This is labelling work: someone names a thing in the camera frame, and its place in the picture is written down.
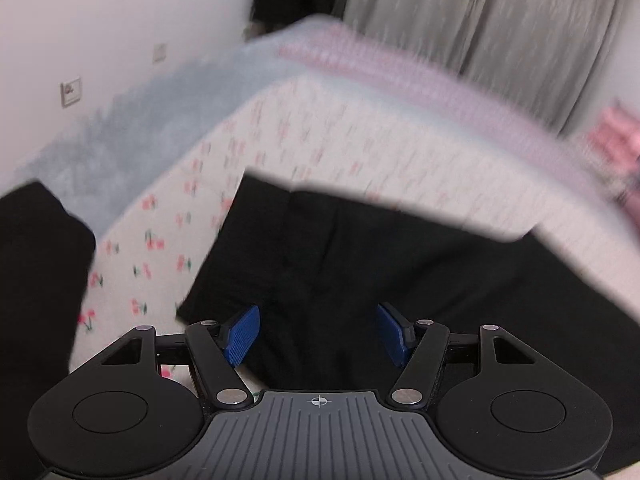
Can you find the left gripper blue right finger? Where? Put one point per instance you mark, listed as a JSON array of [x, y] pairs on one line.
[[396, 333]]

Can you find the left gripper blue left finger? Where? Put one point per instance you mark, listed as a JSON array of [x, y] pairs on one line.
[[238, 334]]

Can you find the black pants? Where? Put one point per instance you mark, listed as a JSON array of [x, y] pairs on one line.
[[317, 265]]

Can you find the black sleeve forearm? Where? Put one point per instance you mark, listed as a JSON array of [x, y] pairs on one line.
[[46, 255]]

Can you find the cherry print bed sheet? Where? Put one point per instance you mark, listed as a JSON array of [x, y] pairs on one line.
[[304, 132]]

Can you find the pink folded clothes pile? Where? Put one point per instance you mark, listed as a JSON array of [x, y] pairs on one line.
[[612, 151]]

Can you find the pink striped blanket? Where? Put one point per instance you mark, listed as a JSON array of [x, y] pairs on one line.
[[332, 47]]

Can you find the grey dotted curtain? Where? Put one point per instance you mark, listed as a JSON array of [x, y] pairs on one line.
[[539, 55]]

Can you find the white wall switch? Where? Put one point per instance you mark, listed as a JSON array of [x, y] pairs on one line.
[[159, 53]]

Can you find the white wall socket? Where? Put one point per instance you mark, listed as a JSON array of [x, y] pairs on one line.
[[71, 92]]

